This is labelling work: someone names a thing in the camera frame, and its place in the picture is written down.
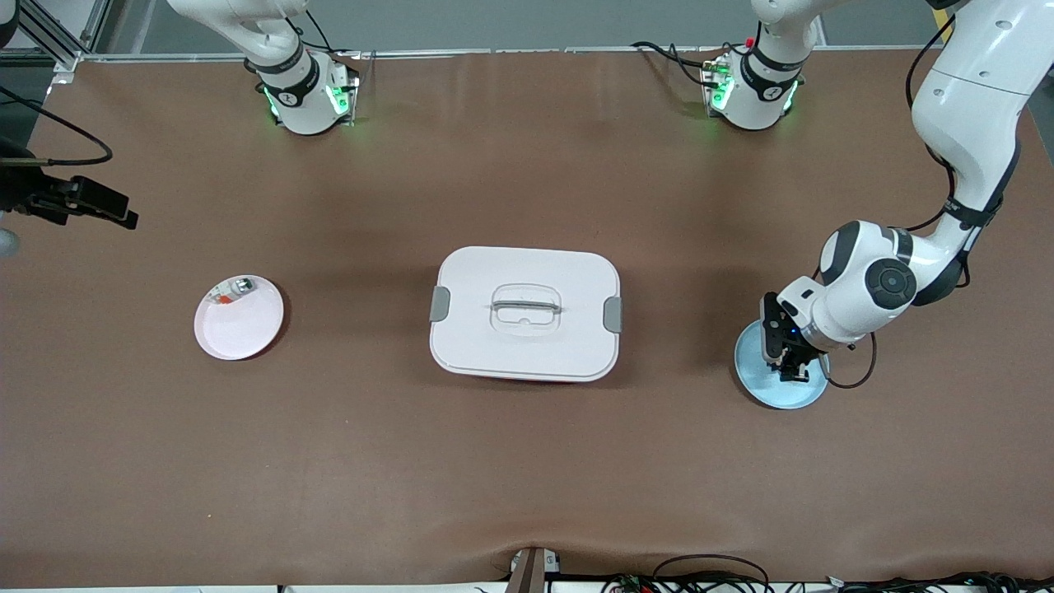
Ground white lidded storage box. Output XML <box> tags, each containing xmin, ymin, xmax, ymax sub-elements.
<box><xmin>429</xmin><ymin>245</ymin><xmax>623</xmax><ymax>383</ymax></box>

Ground round light blue plate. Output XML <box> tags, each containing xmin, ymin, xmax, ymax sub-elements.
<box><xmin>734</xmin><ymin>320</ymin><xmax>831</xmax><ymax>410</ymax></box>

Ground round pink plate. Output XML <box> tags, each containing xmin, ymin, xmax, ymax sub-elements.
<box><xmin>194</xmin><ymin>274</ymin><xmax>286</xmax><ymax>362</ymax></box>

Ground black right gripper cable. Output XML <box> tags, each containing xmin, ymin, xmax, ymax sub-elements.
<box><xmin>0</xmin><ymin>86</ymin><xmax>114</xmax><ymax>166</ymax></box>

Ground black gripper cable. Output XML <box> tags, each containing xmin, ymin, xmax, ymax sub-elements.
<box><xmin>819</xmin><ymin>12</ymin><xmax>977</xmax><ymax>390</ymax></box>
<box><xmin>0</xmin><ymin>86</ymin><xmax>114</xmax><ymax>166</ymax></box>

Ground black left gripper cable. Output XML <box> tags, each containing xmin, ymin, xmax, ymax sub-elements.
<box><xmin>819</xmin><ymin>12</ymin><xmax>977</xmax><ymax>390</ymax></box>

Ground aluminium frame post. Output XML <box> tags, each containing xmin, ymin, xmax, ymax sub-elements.
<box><xmin>15</xmin><ymin>0</ymin><xmax>112</xmax><ymax>83</ymax></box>

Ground black looped floor cable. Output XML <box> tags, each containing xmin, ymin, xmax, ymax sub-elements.
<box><xmin>652</xmin><ymin>553</ymin><xmax>772</xmax><ymax>593</ymax></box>

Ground black arm base cables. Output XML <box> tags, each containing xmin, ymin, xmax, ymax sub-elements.
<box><xmin>632</xmin><ymin>40</ymin><xmax>719</xmax><ymax>88</ymax></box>

